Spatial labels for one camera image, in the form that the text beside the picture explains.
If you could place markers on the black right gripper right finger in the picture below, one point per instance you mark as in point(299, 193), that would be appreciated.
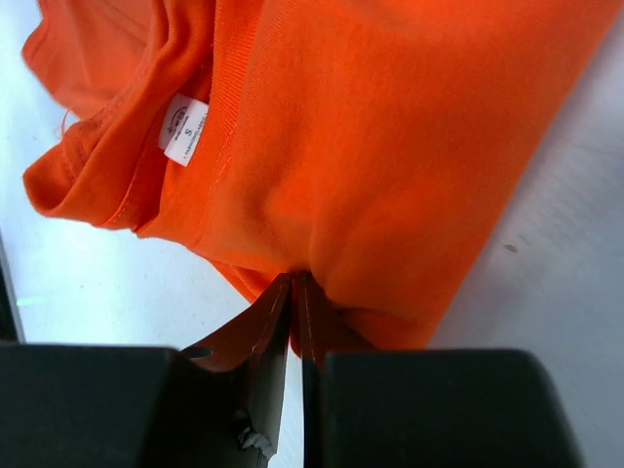
point(365, 407)

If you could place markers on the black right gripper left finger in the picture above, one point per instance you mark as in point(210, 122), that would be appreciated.
point(217, 403)

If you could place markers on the orange t shirt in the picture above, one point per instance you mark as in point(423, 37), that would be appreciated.
point(374, 144)

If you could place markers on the white shirt size label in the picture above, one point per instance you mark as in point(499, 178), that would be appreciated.
point(182, 127)

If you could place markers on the aluminium table edge rail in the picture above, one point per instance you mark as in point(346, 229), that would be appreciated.
point(11, 326)

